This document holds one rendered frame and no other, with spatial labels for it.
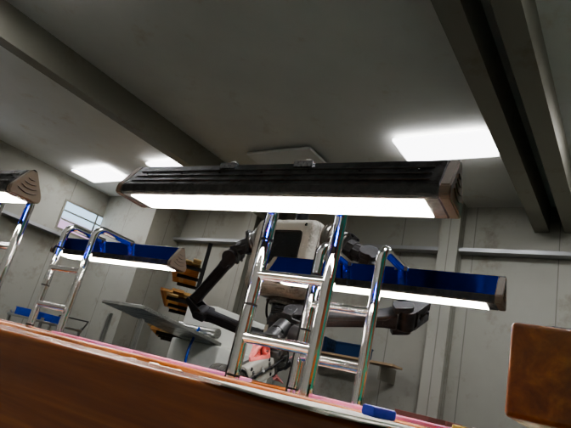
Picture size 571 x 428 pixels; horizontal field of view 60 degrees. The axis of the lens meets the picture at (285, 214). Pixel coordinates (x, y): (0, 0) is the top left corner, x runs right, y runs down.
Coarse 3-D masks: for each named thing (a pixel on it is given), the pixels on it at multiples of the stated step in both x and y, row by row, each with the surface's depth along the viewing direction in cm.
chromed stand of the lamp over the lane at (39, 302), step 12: (72, 228) 170; (96, 228) 162; (108, 228) 165; (60, 240) 167; (96, 240) 161; (120, 240) 169; (132, 240) 174; (60, 252) 166; (84, 252) 159; (84, 264) 157; (48, 276) 163; (72, 288) 155; (36, 300) 161; (72, 300) 154; (36, 312) 160; (60, 324) 151
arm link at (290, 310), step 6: (288, 306) 165; (294, 306) 165; (282, 312) 162; (288, 312) 162; (294, 312) 162; (288, 318) 161; (294, 318) 161; (294, 330) 155; (288, 336) 155; (294, 336) 154
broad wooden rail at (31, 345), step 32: (0, 352) 47; (32, 352) 44; (64, 352) 43; (96, 352) 42; (0, 384) 45; (32, 384) 43; (64, 384) 41; (96, 384) 40; (128, 384) 38; (160, 384) 37; (192, 384) 35; (0, 416) 43; (32, 416) 41; (64, 416) 40; (96, 416) 38; (128, 416) 37; (160, 416) 36; (192, 416) 34; (224, 416) 33; (256, 416) 32; (288, 416) 31; (320, 416) 30
